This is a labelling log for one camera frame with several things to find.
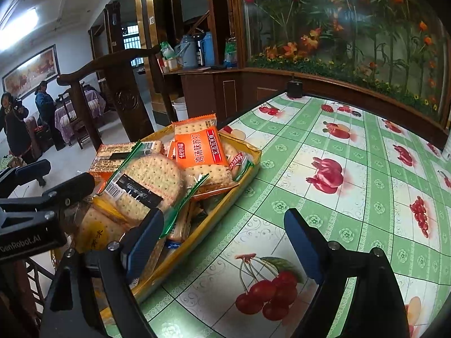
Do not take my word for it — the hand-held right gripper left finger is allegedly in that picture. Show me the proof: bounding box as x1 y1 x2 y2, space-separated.
39 208 166 338

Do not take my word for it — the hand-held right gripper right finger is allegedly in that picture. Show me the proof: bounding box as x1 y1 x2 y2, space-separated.
284 208 411 338

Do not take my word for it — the yellow clear biscuit packet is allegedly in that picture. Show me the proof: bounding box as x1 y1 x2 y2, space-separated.
92 195 131 224

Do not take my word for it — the white foam box with tape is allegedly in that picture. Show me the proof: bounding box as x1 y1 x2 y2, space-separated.
51 127 263 326

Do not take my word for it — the orange edged cracker packet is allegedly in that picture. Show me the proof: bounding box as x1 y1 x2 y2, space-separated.
183 164 241 198

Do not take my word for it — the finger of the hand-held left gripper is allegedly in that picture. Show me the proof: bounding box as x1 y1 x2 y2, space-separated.
0 158 52 198
0 172 96 212

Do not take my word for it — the black clamp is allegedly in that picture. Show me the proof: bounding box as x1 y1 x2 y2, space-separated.
286 80 304 99

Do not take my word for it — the ceiling light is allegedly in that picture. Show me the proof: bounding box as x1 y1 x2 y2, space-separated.
0 7 37 29

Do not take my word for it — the artificial flower display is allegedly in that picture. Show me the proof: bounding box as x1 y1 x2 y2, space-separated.
243 0 448 120

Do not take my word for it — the grey thermos jug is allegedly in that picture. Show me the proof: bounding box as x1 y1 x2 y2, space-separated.
175 35 197 69

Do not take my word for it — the green clear round biscuit packet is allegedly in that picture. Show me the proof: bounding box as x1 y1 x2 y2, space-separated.
103 140 211 235

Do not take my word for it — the yellow white cracker packet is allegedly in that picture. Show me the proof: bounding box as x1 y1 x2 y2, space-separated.
76 206 127 254

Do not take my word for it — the red label biscuit packet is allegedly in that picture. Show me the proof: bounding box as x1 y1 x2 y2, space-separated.
225 144 255 184

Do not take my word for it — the clear square cracker packet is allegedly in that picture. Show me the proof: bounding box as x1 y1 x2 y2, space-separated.
165 199 198 243

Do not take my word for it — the orange soda cracker packet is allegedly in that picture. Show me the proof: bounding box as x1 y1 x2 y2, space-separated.
171 113 233 170
89 141 164 175

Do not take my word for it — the blue thermos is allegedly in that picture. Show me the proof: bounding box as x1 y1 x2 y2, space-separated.
202 32 215 67

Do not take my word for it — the wooden sideboard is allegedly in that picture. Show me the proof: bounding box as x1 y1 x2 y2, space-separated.
160 67 293 127

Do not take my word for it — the framed wall painting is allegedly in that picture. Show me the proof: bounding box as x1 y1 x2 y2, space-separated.
2 45 59 99

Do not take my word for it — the blue white cracker packet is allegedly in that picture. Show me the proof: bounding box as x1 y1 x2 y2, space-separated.
164 237 185 252

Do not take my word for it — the carved wooden chair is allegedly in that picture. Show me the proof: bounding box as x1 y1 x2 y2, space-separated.
56 45 178 155

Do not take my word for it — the white plastic bucket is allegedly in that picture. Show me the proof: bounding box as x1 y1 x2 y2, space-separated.
171 97 188 122

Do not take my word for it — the table with purple cloth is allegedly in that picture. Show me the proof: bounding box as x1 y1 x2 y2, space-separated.
54 90 106 141

